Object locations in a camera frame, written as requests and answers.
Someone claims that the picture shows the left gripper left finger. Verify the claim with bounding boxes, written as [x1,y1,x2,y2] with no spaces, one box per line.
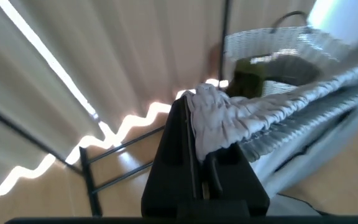
[140,95,205,218]

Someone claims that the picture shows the white laundry basket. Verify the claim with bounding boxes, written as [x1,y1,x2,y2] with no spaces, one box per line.
[222,11,354,98]

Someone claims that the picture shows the pale grey shorts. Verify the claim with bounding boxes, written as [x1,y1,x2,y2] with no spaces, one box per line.
[183,51,358,217]

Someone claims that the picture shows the green garment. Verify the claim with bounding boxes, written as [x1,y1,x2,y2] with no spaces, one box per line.
[227,58,267,99]

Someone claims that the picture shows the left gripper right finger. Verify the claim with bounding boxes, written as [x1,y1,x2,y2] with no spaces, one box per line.
[201,142,270,218]

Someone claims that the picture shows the black clothes rack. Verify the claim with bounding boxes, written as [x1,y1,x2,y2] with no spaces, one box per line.
[0,0,232,218]

